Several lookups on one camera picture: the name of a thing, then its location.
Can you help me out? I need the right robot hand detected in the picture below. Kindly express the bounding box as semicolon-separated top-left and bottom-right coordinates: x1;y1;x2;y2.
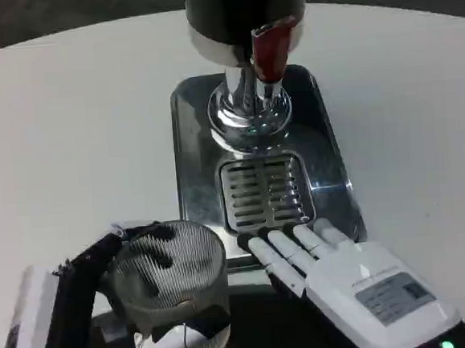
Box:
235;207;465;348

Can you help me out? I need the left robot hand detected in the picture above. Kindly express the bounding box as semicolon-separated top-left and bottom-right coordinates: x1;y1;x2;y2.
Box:
0;215;214;348

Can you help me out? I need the clear ribbed glass cup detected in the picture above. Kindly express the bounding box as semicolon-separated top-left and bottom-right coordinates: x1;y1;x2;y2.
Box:
102;217;235;348

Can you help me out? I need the slotted steel drain grid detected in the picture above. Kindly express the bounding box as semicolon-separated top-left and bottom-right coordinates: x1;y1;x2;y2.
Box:
214;149;317;239

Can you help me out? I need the steel drip tray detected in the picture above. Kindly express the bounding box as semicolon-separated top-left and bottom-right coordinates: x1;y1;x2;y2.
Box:
167;59;369;275

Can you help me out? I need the black steel drink dispenser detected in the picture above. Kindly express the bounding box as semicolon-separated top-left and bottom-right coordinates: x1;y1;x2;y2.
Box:
183;0;320;162

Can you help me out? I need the red tap handle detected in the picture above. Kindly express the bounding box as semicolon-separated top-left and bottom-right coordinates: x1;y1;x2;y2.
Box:
247;15;303;85

